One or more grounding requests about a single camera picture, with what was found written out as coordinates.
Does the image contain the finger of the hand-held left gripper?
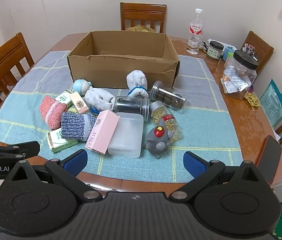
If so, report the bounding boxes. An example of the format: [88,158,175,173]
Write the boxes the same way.
[0,141,41,159]

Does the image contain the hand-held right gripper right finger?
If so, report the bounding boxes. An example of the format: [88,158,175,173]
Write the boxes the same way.
[168,151,266,202]

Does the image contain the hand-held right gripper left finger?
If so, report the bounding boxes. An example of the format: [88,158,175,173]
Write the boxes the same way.
[4,149,104,202]

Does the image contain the green and white box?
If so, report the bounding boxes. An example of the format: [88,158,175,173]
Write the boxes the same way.
[46,127,79,154]
[55,89,73,108]

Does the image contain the blue knitted cloth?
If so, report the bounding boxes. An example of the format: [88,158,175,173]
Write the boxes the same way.
[61,112,97,142]

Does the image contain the pink carton box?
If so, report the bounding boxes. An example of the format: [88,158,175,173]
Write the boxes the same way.
[85,110,120,154]

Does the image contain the grey toy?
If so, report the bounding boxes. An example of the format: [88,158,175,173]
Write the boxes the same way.
[143,119,174,159]

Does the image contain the pink knitted cloth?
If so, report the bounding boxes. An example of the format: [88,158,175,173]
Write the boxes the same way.
[39,95,67,130]

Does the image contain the bottle of yellow capsules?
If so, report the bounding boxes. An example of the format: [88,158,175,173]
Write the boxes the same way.
[149,101,183,137]

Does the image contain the small beige box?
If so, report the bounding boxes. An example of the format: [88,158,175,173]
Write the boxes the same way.
[69,91,90,114]

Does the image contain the white blue-striped sock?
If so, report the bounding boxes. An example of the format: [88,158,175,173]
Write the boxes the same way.
[126,70,149,98]
[84,87,116,113]

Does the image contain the clear jar brown contents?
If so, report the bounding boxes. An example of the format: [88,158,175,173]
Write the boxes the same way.
[151,80,186,112]

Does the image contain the light blue round toy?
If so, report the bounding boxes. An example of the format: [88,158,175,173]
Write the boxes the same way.
[72,79,93,95]

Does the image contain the clear jar dark contents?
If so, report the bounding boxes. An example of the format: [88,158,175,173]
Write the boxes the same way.
[113,96,150,122]

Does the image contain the brown cardboard box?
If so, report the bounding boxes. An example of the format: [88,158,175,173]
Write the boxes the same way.
[67,31,181,90]

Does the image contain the blue checked table cloth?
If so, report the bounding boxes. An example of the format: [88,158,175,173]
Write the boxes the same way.
[0,51,243,183]

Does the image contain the black phone orange case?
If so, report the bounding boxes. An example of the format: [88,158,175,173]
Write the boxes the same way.
[255,135,282,187]

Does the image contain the gold ornament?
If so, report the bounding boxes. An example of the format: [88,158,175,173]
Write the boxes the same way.
[244,92,261,109]

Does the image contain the silver blister packs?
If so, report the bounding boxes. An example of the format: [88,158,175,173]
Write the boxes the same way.
[220,77,244,95]

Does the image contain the teal packet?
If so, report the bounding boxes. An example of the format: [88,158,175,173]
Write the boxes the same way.
[259,79,282,127]

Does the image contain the large clear jar black lid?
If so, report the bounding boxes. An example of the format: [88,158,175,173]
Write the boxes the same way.
[223,50,259,100]

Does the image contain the container with green lid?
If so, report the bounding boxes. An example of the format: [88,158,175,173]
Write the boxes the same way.
[225,53,235,67]

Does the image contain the small jar black lid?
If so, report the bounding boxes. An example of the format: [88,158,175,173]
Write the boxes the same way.
[207,41,225,61]

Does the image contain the blue container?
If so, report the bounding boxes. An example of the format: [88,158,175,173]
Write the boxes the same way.
[222,45,238,55]

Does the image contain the clear water bottle red label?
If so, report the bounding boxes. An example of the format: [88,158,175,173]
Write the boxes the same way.
[186,8,204,55]

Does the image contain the holder of pens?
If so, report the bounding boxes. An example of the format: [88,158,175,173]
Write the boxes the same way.
[242,44,259,61]

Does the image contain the yellow cloth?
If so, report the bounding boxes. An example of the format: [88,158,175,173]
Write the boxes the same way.
[126,25,156,32]

